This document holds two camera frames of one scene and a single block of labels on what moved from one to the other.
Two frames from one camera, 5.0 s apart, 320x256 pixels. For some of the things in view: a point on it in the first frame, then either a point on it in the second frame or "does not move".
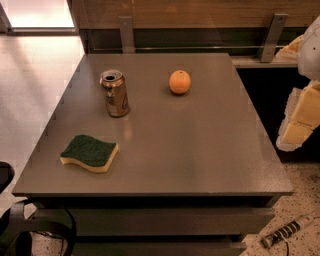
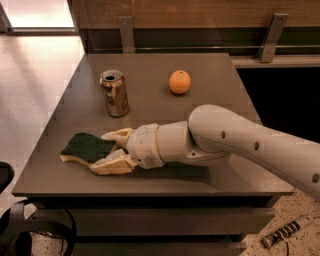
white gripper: (310, 55) → (144, 145)
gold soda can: (115, 94) does not move
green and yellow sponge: (89, 152) does not move
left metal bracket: (127, 34) does not move
